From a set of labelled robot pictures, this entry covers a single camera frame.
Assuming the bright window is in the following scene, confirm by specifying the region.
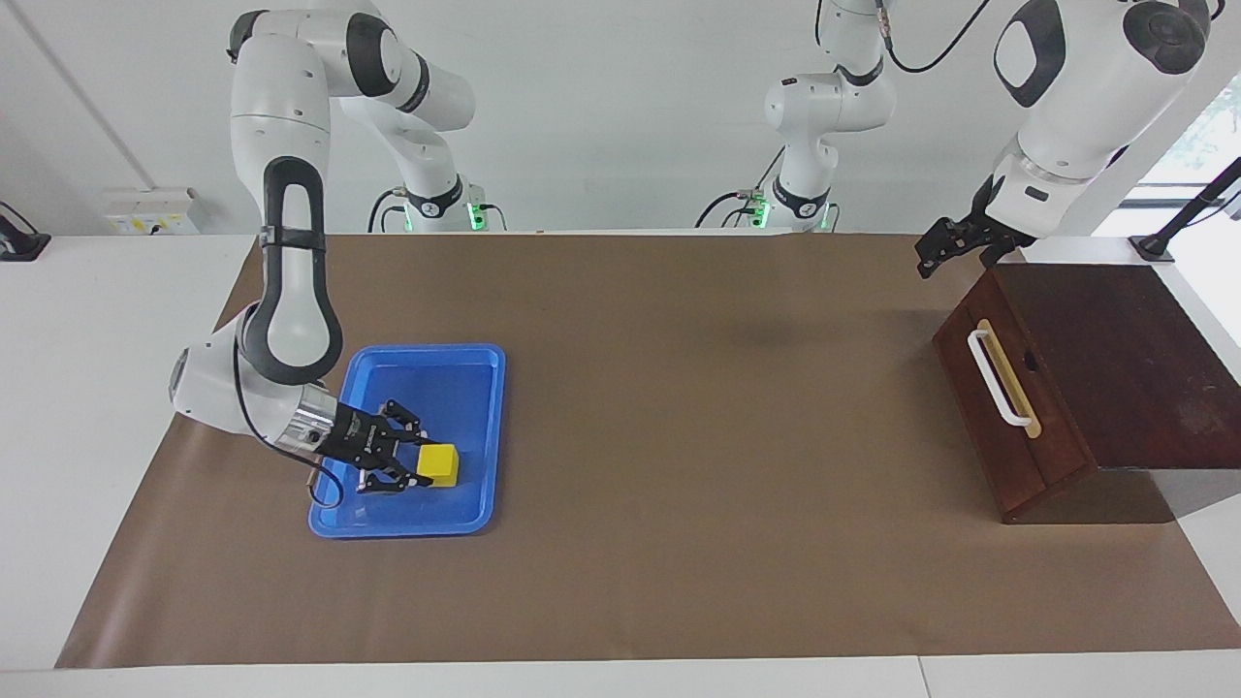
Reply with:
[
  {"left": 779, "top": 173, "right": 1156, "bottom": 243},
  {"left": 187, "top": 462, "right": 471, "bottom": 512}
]
[{"left": 1139, "top": 78, "right": 1241, "bottom": 185}]

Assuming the dark brown wooden cabinet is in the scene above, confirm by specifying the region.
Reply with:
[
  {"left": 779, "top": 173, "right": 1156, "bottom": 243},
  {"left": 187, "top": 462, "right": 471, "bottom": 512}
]
[{"left": 933, "top": 262, "right": 1241, "bottom": 524}]

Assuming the wooden drawer with white handle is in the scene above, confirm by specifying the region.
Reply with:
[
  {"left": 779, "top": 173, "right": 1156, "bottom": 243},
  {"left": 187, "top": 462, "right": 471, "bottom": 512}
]
[{"left": 933, "top": 270, "right": 1101, "bottom": 520}]

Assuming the black base power cable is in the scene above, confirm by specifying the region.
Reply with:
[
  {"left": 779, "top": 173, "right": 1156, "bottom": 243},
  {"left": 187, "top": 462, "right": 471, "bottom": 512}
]
[
  {"left": 694, "top": 145, "right": 786, "bottom": 231},
  {"left": 366, "top": 187, "right": 410, "bottom": 234}
]

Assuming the blue plastic tray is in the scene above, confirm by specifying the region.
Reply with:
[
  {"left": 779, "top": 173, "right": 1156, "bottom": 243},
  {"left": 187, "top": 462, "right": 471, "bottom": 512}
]
[{"left": 308, "top": 343, "right": 507, "bottom": 540}]

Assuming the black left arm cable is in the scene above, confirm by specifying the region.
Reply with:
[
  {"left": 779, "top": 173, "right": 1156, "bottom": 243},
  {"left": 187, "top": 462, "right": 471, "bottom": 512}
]
[{"left": 873, "top": 0, "right": 1000, "bottom": 75}]

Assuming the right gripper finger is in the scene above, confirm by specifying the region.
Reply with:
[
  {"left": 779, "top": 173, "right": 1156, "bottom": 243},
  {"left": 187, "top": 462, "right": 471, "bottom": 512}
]
[
  {"left": 376, "top": 398, "right": 443, "bottom": 449},
  {"left": 355, "top": 456, "right": 434, "bottom": 494}
]

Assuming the white wall outlet box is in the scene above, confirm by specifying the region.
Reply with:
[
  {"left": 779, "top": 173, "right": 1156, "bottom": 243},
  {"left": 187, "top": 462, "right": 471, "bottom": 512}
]
[{"left": 105, "top": 189, "right": 200, "bottom": 237}]

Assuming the black desk clamp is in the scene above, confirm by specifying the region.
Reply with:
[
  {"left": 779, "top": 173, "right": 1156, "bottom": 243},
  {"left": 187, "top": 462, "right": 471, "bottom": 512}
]
[{"left": 0, "top": 201, "right": 51, "bottom": 263}]

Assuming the yellow cube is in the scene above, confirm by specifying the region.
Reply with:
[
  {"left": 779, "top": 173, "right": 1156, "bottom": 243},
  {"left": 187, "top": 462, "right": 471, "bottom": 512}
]
[{"left": 417, "top": 444, "right": 461, "bottom": 489}]

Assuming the brown table mat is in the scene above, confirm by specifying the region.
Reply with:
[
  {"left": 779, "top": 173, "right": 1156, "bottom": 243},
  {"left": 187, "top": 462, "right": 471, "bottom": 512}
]
[{"left": 55, "top": 233, "right": 1241, "bottom": 670}]

